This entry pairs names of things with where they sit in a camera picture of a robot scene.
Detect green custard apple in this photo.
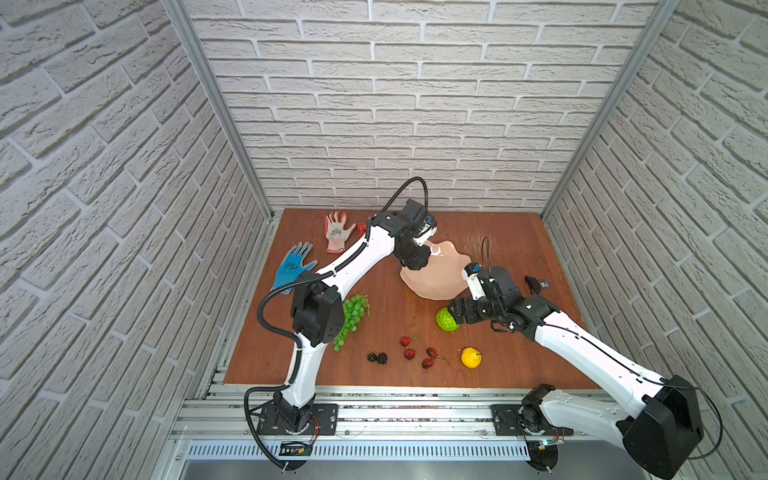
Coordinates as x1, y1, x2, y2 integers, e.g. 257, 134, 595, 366
435, 308, 460, 333

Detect yellow lemon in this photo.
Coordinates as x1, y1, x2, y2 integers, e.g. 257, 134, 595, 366
461, 347, 482, 369

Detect green grape bunch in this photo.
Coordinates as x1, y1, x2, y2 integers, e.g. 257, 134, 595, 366
333, 294, 370, 352

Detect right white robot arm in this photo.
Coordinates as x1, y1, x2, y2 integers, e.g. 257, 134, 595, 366
448, 263, 703, 479

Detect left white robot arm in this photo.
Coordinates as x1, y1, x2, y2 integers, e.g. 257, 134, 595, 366
273, 199, 437, 430

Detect pink wavy fruit bowl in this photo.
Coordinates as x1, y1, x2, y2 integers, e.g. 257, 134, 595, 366
400, 241, 472, 300

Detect black utility knife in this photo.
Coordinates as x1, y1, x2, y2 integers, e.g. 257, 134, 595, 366
525, 276, 550, 295

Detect red white work glove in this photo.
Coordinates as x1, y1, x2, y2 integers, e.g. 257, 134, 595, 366
325, 211, 357, 254

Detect blue work glove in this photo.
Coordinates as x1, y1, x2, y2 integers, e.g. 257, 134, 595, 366
272, 242, 318, 290

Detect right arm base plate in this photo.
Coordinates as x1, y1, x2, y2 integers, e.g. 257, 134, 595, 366
491, 404, 574, 437

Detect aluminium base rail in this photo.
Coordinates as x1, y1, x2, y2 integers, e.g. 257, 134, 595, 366
152, 365, 679, 480

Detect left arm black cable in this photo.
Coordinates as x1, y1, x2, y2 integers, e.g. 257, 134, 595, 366
242, 175, 431, 472

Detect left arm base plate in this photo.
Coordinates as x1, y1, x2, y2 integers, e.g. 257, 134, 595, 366
256, 401, 339, 436

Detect aluminium corner post left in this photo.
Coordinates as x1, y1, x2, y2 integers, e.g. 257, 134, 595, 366
164, 0, 274, 221

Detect aluminium corner post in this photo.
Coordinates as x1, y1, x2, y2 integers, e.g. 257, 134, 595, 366
540, 0, 681, 221
164, 0, 274, 221

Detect aluminium corner post right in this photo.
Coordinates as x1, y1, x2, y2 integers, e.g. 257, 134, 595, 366
540, 0, 681, 221

